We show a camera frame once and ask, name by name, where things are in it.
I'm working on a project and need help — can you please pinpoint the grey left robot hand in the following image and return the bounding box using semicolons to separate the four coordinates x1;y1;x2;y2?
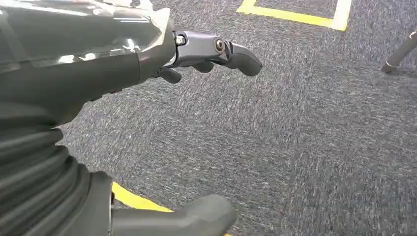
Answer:
0;0;263;236

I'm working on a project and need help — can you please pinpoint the yellow floor tape strip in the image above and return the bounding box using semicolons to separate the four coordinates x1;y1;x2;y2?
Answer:
112;181;174;213

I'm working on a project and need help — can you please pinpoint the yellow floor tape outline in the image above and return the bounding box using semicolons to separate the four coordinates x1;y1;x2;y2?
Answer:
236;0;353;32

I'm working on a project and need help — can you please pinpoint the grey metal pole leg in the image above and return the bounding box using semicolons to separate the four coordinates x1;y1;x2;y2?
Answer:
381;29;417;74

